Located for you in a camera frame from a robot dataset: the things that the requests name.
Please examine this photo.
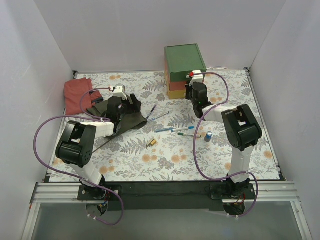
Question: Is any yellow bottom drawer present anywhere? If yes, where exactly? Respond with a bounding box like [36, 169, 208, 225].
[168, 90, 186, 100]

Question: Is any green red yellow drawer box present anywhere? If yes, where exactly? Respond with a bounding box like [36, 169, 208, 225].
[164, 43, 207, 93]

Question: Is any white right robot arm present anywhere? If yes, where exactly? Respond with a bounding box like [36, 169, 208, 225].
[185, 82, 262, 199]

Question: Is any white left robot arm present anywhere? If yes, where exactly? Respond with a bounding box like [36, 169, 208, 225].
[55, 94, 147, 200]

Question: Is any dark green cloth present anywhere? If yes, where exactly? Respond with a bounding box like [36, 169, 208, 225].
[86, 100, 147, 136]

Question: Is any purple pen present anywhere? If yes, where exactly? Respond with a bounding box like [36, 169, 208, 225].
[146, 104, 157, 120]

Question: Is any blue long nib marker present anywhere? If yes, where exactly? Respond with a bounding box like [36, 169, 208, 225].
[148, 111, 170, 122]

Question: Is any light blue pen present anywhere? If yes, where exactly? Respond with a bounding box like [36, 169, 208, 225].
[154, 127, 174, 133]

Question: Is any thin dark stick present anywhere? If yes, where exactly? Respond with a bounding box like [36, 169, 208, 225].
[92, 139, 112, 153]

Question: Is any white marker blue cap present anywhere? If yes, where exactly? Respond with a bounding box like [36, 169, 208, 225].
[171, 125, 195, 132]

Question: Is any tan eraser block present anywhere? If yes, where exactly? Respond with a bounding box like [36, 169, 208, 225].
[146, 137, 157, 148]

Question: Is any white marker green cap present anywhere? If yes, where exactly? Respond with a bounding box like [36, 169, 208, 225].
[177, 132, 202, 139]

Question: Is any small blue cylinder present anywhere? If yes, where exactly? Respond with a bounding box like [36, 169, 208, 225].
[204, 131, 213, 143]

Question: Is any red cloth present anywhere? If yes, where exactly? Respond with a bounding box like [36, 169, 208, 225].
[64, 77, 104, 115]

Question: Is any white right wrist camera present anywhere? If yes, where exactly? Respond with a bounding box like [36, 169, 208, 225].
[186, 70, 205, 87]

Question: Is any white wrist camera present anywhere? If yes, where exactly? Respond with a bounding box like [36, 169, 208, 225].
[110, 84, 128, 100]
[186, 70, 205, 87]

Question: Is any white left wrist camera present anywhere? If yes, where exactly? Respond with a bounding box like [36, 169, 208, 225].
[110, 84, 128, 100]

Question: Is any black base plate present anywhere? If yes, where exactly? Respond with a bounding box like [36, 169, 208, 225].
[77, 180, 256, 211]

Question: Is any aluminium front rail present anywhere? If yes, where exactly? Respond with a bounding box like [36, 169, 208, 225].
[31, 181, 312, 240]

